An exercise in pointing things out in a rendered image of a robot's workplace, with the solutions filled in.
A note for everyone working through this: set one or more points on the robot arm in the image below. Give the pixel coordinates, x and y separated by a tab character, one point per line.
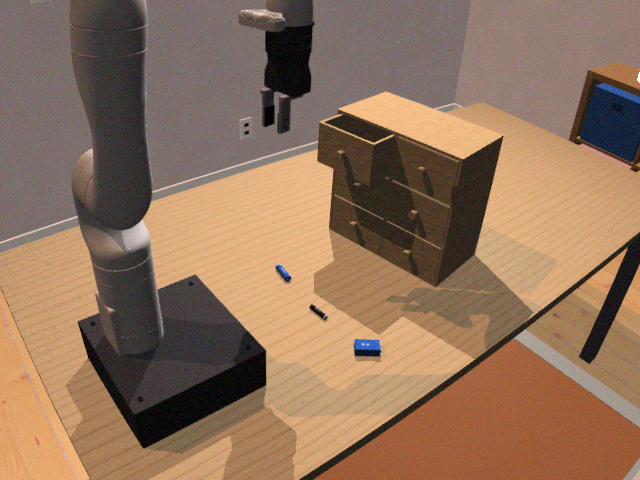
109	50

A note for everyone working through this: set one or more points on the brown wooden chest of drawers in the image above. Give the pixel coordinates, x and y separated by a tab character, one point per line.
476	148

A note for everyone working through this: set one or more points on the brown wooden drawer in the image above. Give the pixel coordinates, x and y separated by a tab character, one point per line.
372	197
421	257
412	160
364	161
357	223
428	218

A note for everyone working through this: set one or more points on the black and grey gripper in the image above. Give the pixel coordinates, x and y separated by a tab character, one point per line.
292	41

